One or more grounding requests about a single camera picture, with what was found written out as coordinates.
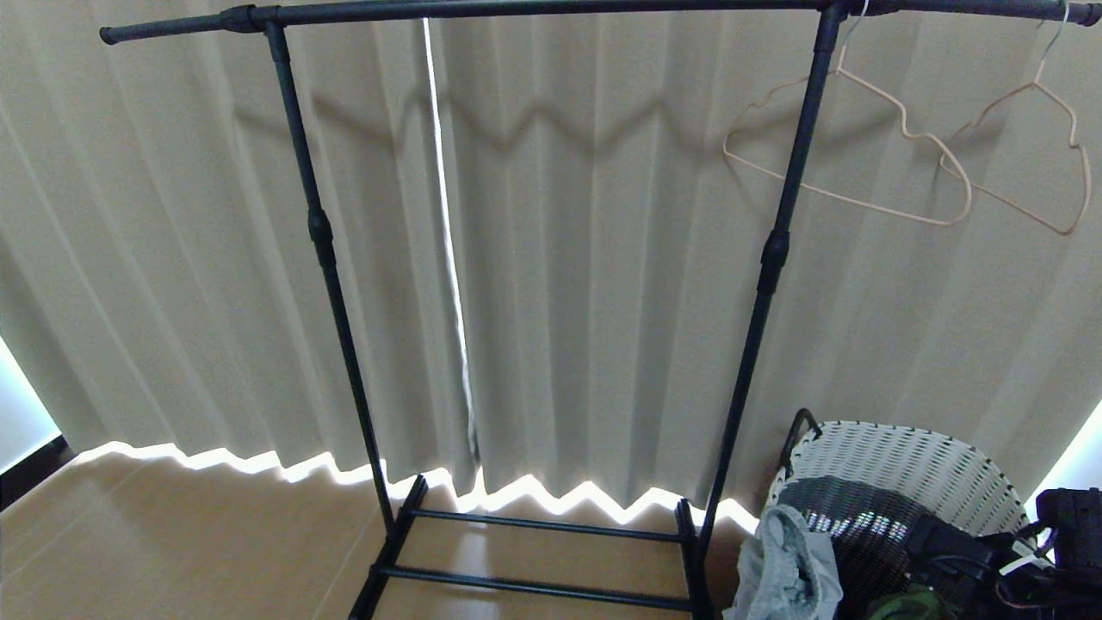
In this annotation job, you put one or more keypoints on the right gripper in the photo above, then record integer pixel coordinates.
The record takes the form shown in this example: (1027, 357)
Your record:
(951, 555)

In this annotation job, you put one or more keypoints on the green long-sleeved shirt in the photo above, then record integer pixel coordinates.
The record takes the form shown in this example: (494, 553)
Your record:
(913, 605)

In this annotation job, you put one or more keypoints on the pink clothes hanger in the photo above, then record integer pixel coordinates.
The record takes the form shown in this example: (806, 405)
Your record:
(1054, 97)
(869, 89)

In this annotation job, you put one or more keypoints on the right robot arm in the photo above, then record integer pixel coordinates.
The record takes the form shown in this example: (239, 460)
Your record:
(1059, 594)

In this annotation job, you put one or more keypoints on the white laundry basket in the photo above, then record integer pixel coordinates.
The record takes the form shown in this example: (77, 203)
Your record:
(904, 456)

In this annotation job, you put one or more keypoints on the black clothes rack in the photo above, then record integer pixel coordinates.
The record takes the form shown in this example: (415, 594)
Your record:
(551, 9)

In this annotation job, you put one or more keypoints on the pale grey shorts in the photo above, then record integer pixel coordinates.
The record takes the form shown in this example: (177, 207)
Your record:
(783, 568)

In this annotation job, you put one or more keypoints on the beige curtain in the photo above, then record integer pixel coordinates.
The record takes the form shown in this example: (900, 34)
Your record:
(603, 258)

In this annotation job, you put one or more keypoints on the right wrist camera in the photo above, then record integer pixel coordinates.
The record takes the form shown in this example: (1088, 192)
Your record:
(1072, 517)

